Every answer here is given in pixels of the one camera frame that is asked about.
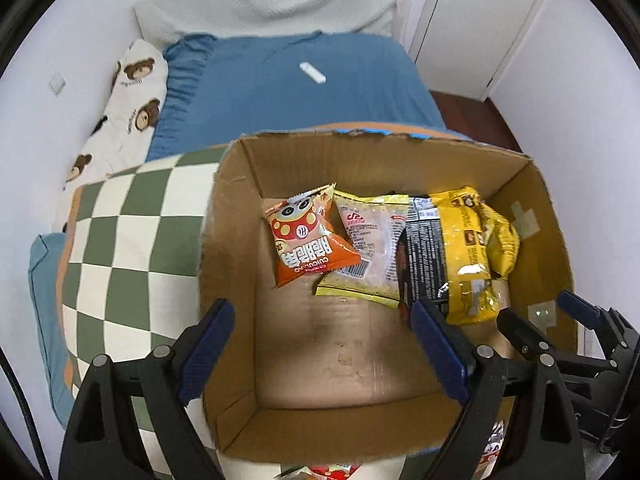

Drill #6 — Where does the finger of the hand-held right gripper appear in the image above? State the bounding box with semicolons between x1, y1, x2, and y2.
496;306;557;361
556;290;640;356

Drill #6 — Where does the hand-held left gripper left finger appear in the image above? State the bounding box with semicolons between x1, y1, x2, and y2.
59;298;236;480

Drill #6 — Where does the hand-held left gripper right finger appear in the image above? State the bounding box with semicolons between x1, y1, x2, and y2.
409;297;586;480

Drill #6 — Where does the black snack packet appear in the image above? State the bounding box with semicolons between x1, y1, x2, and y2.
397;195;451;326

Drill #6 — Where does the yellow snack packet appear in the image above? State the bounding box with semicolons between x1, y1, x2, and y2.
430;186;521;326

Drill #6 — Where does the cow print snack packet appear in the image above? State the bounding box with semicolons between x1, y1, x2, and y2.
475;420;506;471

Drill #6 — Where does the brown cardboard box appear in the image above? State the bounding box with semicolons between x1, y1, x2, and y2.
199;127;581;461

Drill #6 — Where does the clear yellow-edged snack packet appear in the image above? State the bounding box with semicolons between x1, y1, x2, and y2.
315;189;411;308

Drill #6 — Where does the orange snack packet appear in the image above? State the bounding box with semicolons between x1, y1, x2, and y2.
263;183;362;288

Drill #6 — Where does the red green snack packet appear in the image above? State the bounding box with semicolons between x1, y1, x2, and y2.
280;464;361;480

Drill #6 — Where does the green white checkered blanket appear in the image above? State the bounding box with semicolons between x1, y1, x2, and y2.
57;121;526;480

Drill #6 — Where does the light blue cushion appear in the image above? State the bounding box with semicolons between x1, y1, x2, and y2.
27;232;76;431

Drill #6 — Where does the blue bed sheet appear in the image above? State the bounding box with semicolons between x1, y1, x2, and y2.
147;31;471;161

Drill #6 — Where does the bear print pillow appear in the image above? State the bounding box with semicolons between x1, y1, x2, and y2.
62;39;168;233

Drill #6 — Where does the white remote control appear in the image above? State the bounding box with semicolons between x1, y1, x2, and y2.
299;61;327;84

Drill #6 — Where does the white door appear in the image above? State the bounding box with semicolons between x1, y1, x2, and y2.
415;0;556;101

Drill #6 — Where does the white quilted pillow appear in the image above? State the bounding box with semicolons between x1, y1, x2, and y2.
132;0;396;51

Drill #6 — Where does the black cable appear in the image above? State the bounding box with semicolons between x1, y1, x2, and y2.
0;345;51;480

